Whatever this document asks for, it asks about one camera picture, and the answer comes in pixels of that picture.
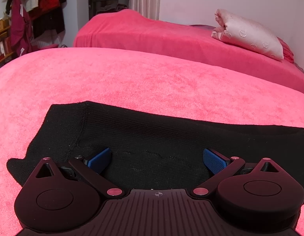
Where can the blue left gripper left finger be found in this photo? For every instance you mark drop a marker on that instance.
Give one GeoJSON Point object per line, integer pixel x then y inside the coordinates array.
{"type": "Point", "coordinates": [100, 160]}

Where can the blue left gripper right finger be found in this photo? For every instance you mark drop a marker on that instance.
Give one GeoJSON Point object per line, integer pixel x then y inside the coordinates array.
{"type": "Point", "coordinates": [215, 161]}

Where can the black knit pants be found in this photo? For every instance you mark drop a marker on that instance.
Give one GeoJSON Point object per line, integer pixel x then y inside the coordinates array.
{"type": "Point", "coordinates": [150, 151]}

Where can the pink blanket on near bed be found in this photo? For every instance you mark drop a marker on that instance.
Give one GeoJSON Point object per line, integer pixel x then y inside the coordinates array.
{"type": "Point", "coordinates": [140, 81]}

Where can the red folded cloth behind pillow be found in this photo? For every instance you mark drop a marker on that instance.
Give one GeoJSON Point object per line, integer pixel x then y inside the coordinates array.
{"type": "Point", "coordinates": [288, 54]}

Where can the pale pink satin pillow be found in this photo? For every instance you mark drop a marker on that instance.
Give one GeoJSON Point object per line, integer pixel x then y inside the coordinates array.
{"type": "Point", "coordinates": [248, 34]}

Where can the wooden shelf with items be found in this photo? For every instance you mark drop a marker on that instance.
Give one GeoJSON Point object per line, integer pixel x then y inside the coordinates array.
{"type": "Point", "coordinates": [6, 52]}

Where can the hanging clothes on rack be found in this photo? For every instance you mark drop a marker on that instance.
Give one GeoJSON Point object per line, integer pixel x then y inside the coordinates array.
{"type": "Point", "coordinates": [30, 19]}

